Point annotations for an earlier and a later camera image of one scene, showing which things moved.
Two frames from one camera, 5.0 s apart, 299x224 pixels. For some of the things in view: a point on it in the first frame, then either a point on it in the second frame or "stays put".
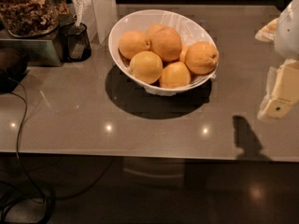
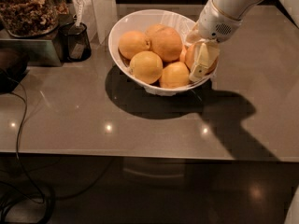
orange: [133, 42] stays put
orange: [201, 58] stays put
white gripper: [288, 32] → [215, 24]
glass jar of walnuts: [31, 11] stays put
